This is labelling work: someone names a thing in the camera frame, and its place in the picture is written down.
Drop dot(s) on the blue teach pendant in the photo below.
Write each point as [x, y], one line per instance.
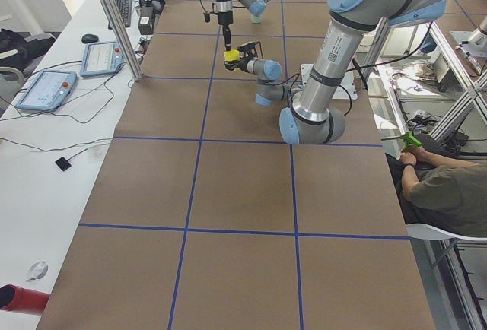
[103, 58]
[48, 90]

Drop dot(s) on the pale green plastic cup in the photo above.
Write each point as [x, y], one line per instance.
[255, 19]

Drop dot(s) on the blue teach pendant near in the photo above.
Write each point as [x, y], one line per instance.
[48, 90]

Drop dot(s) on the red cylinder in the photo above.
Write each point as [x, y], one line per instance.
[21, 300]

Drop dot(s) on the blue teach pendant far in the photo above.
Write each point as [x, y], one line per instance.
[103, 58]

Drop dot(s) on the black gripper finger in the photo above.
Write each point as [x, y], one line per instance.
[227, 37]

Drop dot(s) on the black keyboard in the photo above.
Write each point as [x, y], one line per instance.
[125, 9]

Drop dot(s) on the seated person in green shirt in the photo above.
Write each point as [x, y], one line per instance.
[440, 191]

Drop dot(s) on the black computer mouse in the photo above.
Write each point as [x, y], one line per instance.
[89, 38]

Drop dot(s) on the small black flat device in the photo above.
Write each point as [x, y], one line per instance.
[63, 164]

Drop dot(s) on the aluminium camera post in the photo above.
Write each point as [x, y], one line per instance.
[116, 22]

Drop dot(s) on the yellow plastic cup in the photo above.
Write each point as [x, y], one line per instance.
[231, 55]

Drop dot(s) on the white chair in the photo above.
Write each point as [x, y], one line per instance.
[429, 232]

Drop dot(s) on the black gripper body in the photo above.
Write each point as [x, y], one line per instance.
[241, 65]
[224, 17]

